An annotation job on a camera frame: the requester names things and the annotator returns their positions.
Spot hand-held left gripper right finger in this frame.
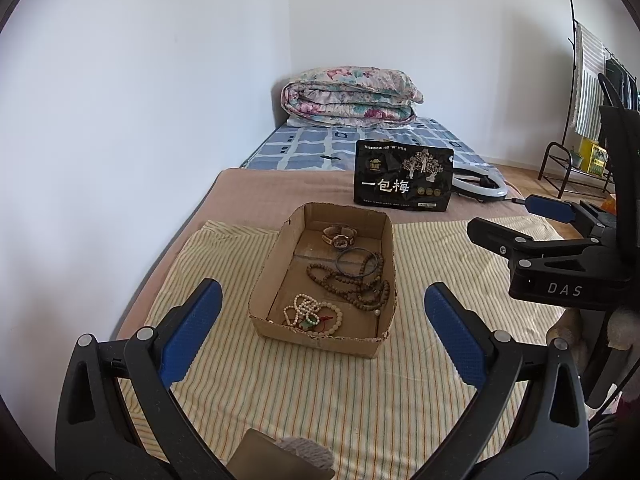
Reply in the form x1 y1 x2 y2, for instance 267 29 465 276
410 282 591 480

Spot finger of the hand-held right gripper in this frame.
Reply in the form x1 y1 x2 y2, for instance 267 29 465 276
467 217 601 271
522 194 607 235

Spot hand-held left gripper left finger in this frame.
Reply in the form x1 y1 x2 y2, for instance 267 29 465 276
54 277 236 480

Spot cardboard box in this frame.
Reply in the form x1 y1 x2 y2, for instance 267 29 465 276
248 202 396 359

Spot pearl necklace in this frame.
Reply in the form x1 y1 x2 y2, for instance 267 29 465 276
283 294 322 328

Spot red string jade pendant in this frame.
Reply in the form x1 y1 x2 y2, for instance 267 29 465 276
299 314 337 334

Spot thin black bangle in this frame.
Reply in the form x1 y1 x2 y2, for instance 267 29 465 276
336 248 379 279

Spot brown leather strap watch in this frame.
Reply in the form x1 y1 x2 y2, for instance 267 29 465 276
321 225 357 250

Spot person's right forearm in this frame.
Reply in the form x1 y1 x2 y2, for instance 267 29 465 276
546 305 640 411

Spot black metal clothes rack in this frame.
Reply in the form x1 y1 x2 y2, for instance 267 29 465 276
539 0 640 197

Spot yellow box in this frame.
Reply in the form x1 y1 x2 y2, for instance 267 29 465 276
577 139 609 177

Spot black snack bag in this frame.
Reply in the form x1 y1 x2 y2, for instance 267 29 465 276
353 140 455 212

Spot striped hanging towel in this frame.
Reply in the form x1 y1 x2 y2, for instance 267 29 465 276
574 24 607 140

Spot dark hanging clothes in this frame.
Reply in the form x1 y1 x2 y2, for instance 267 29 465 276
602 57 640 111

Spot striped yellow cloth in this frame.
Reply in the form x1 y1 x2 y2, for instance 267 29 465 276
115 215 567 480

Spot brown blanket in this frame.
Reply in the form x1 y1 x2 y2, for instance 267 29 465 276
114 167 543 341

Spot beige fuzzy cloth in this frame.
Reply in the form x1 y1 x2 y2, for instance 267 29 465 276
276 436 337 472

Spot folded floral quilt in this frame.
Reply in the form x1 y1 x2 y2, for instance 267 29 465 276
281 65 425 128

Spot blue checked bedsheet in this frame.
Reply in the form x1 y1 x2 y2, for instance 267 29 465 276
240 117 493 171

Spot white ring light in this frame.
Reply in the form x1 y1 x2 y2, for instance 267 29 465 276
451 167 509 202

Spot brown wooden bead necklace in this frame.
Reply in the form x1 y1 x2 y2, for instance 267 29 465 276
306 251 391 317

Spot white bead bracelet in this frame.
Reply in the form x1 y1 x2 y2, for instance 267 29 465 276
320 301 346 336

